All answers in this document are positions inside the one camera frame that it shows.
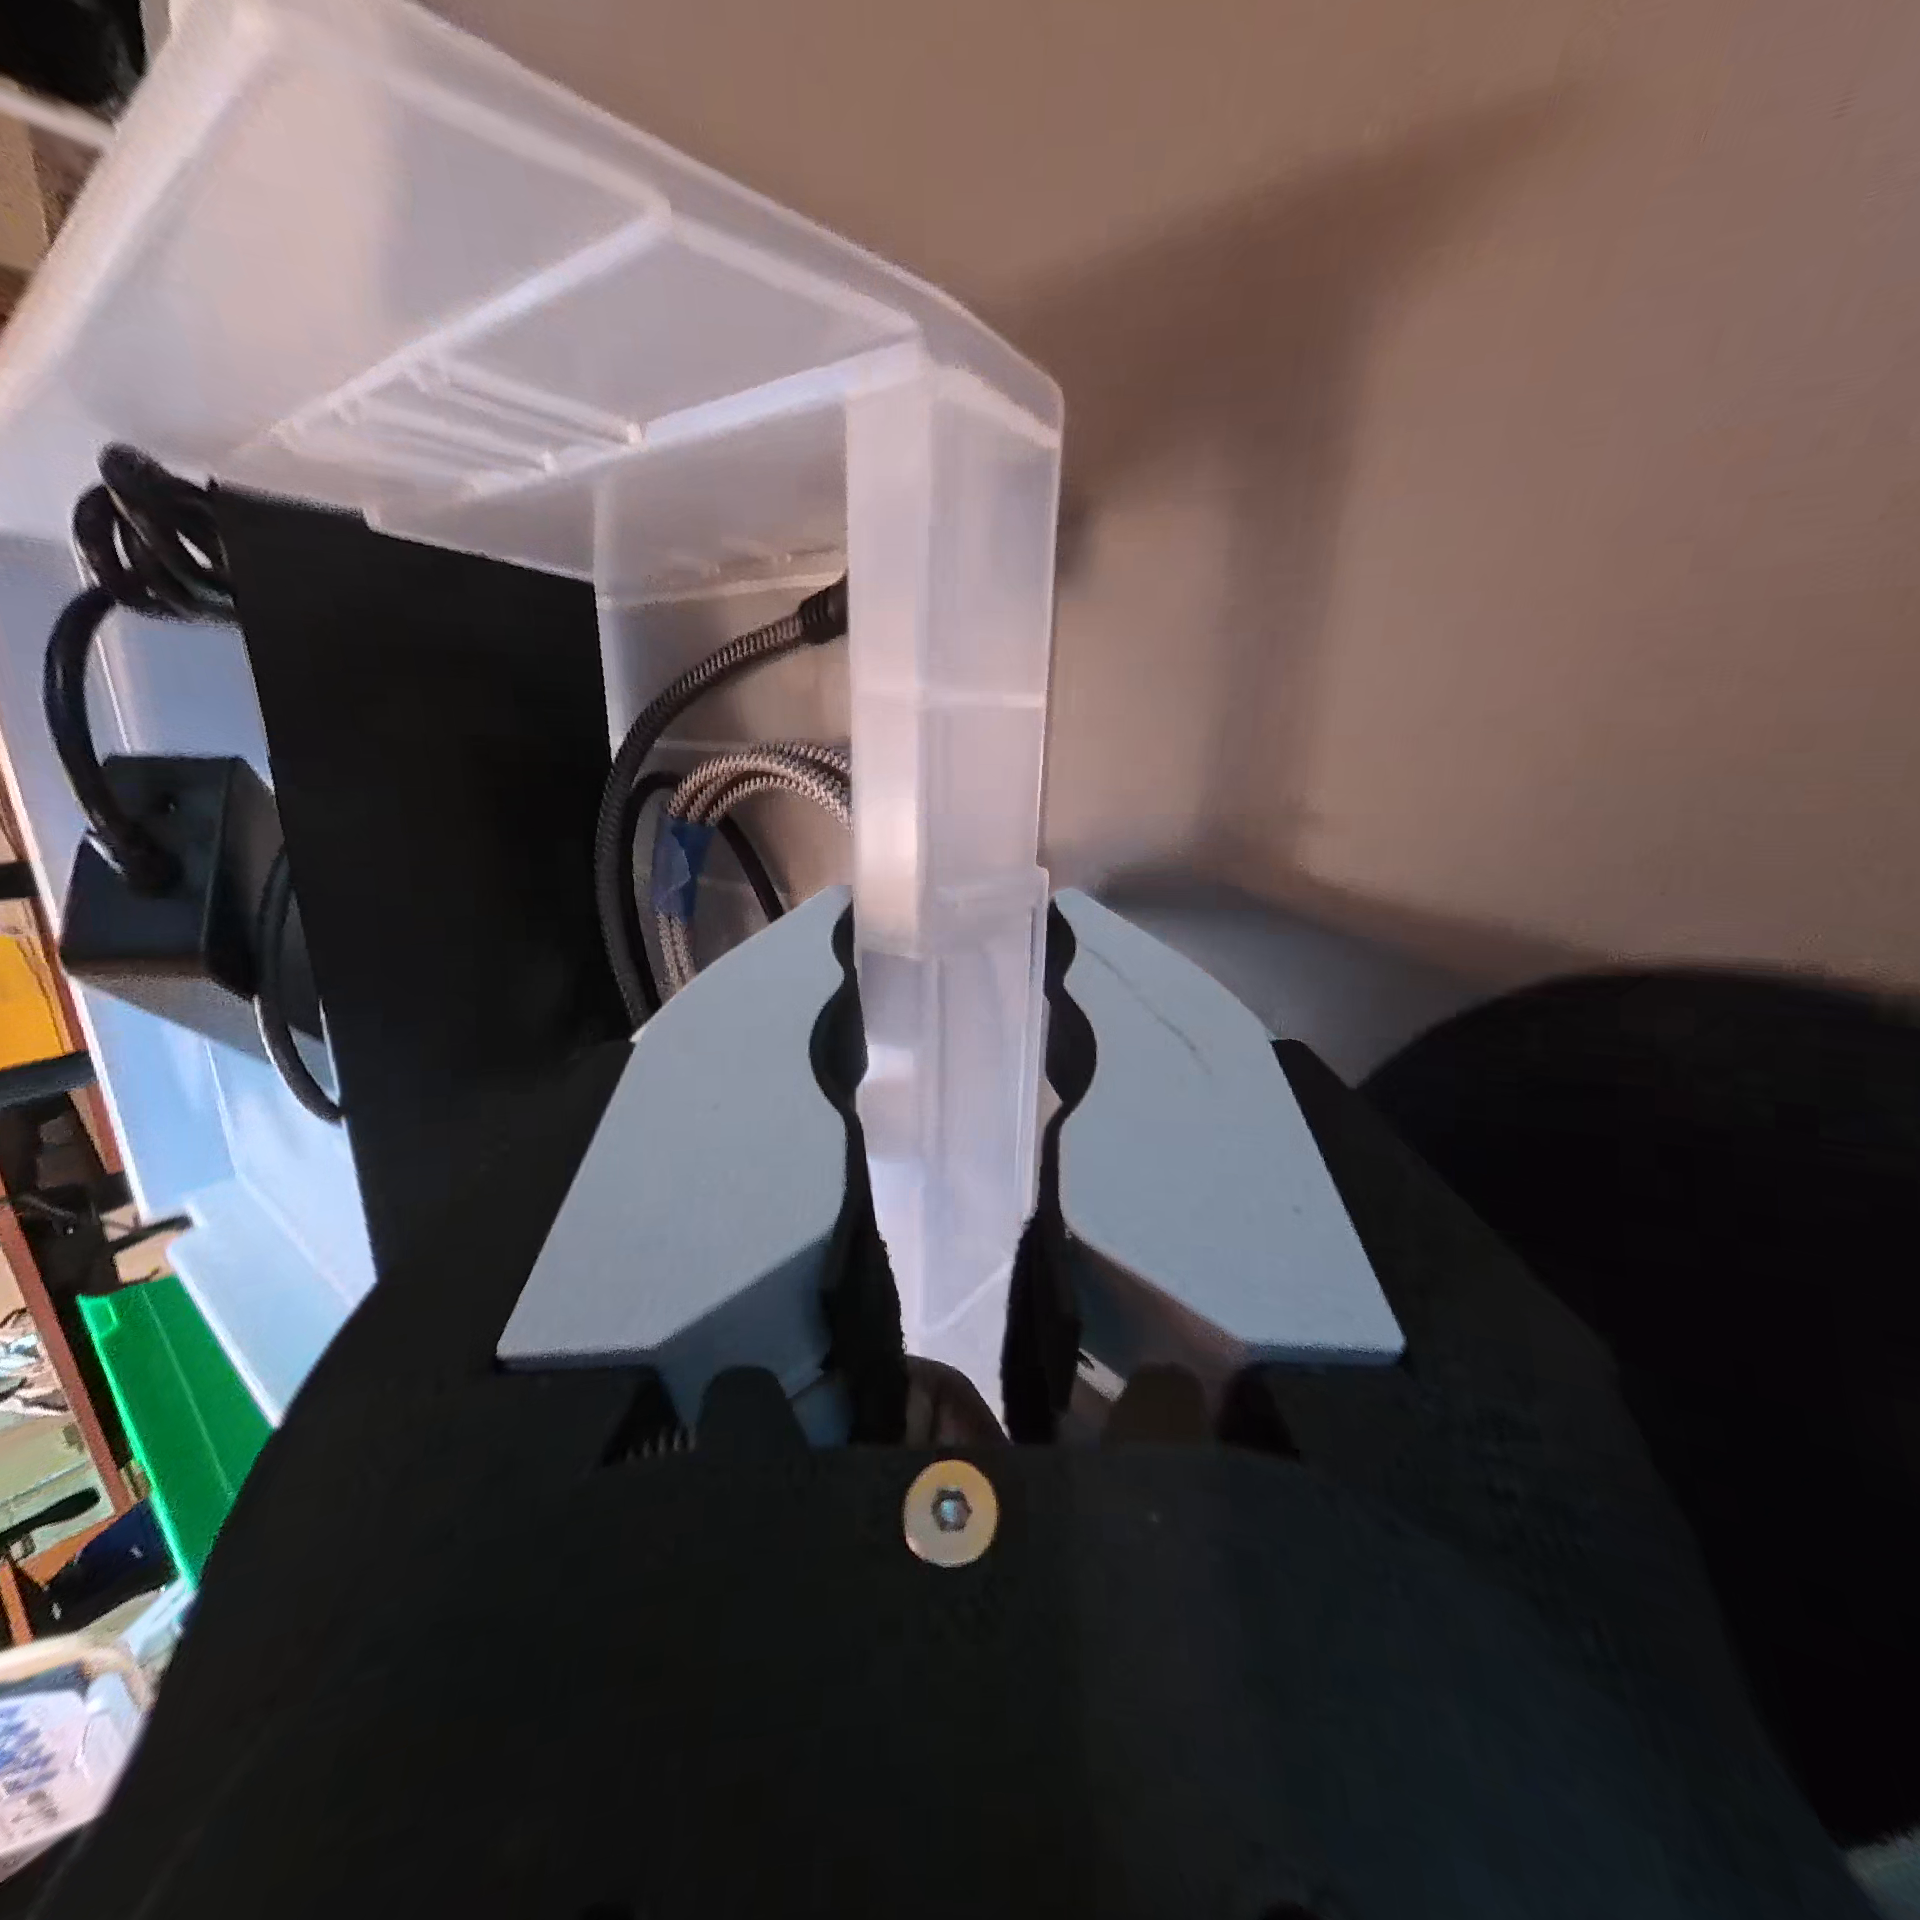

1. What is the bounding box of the clear plastic storage bin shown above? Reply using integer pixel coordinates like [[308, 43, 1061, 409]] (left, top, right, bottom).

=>
[[0, 0, 1068, 1426]]

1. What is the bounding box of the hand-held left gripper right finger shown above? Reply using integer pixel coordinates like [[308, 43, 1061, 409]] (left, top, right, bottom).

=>
[[1008, 888, 1408, 1442]]

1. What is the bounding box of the black braided cable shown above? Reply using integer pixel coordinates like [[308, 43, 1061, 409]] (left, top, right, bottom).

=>
[[596, 584, 856, 1037]]

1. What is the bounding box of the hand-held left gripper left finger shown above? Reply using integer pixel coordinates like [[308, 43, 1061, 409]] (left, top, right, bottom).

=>
[[495, 885, 904, 1442]]

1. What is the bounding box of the black mesh pad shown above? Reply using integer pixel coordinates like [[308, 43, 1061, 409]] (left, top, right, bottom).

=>
[[1362, 971, 1920, 1850]]

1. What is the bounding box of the green plastic bin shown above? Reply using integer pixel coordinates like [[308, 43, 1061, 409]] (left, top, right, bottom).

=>
[[74, 1283, 282, 1588]]

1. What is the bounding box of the black power cable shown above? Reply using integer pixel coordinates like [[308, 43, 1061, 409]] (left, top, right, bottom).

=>
[[45, 442, 350, 1129]]

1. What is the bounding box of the white paper bag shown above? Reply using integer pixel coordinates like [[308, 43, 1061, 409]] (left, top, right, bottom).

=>
[[0, 1632, 169, 1865]]

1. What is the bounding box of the black power adapter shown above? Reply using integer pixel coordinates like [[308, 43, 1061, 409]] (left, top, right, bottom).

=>
[[58, 754, 294, 1000]]

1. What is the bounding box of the grey braided cable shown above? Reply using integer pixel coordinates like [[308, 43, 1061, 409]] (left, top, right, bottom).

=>
[[642, 744, 856, 1004]]

